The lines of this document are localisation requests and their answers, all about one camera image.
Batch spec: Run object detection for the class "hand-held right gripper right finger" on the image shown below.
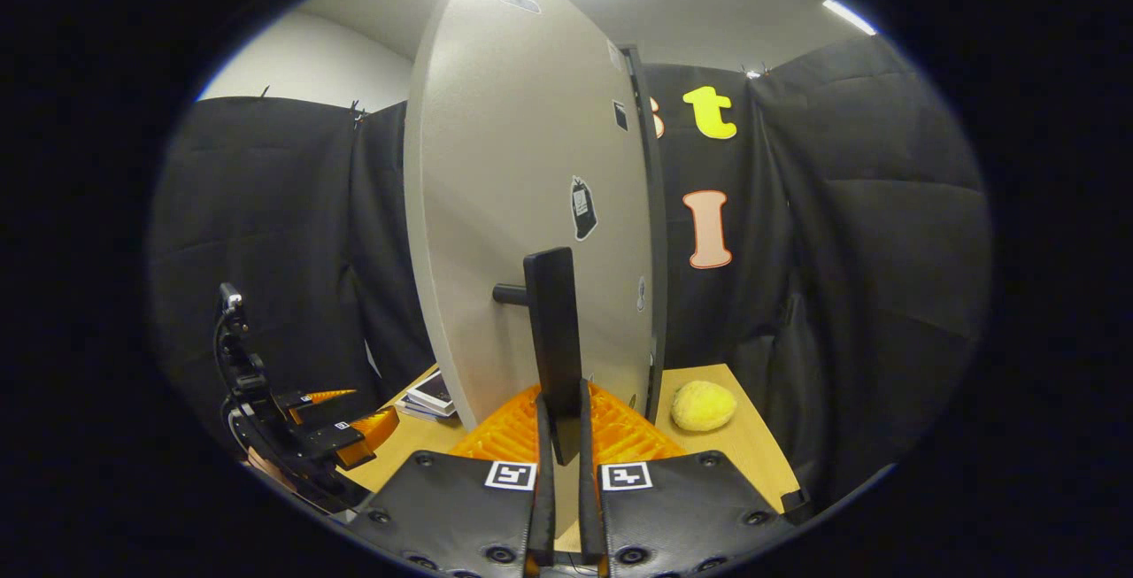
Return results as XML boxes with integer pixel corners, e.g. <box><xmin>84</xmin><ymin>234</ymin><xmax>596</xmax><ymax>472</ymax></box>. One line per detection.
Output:
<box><xmin>578</xmin><ymin>381</ymin><xmax>802</xmax><ymax>578</ymax></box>

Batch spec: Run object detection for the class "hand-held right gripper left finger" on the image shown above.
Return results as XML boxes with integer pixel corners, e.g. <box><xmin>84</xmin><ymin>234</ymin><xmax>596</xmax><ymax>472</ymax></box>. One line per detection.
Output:
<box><xmin>343</xmin><ymin>383</ymin><xmax>555</xmax><ymax>578</ymax></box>

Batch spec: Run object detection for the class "black door handle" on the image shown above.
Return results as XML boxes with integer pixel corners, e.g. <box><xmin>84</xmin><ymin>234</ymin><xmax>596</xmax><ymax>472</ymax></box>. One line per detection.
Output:
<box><xmin>492</xmin><ymin>247</ymin><xmax>585</xmax><ymax>466</ymax></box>

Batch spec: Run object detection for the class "dark grey cabinet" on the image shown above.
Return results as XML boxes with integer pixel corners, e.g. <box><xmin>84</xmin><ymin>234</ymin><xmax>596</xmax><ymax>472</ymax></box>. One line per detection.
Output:
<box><xmin>620</xmin><ymin>45</ymin><xmax>669</xmax><ymax>424</ymax></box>

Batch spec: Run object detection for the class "beige cabinet door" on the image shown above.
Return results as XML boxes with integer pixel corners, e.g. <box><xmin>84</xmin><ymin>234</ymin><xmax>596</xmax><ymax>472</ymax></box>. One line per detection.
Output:
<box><xmin>403</xmin><ymin>0</ymin><xmax>656</xmax><ymax>433</ymax></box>

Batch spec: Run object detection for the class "blue book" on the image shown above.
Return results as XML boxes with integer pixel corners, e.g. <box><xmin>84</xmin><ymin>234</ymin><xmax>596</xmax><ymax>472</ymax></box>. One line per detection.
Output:
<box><xmin>394</xmin><ymin>392</ymin><xmax>457</xmax><ymax>422</ymax></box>

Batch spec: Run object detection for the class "white portrait book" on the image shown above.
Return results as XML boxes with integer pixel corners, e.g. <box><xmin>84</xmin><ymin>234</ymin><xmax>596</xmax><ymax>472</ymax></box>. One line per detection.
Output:
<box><xmin>405</xmin><ymin>371</ymin><xmax>457</xmax><ymax>415</ymax></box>

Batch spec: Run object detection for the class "yellow round sponge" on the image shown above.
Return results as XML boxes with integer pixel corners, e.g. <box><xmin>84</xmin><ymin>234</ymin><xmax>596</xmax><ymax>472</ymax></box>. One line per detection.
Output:
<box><xmin>670</xmin><ymin>381</ymin><xmax>738</xmax><ymax>433</ymax></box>

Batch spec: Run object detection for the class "black backdrop cloth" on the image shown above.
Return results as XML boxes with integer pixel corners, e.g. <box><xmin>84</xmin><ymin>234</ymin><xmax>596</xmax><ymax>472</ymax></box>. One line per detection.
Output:
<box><xmin>146</xmin><ymin>34</ymin><xmax>992</xmax><ymax>508</ymax></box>

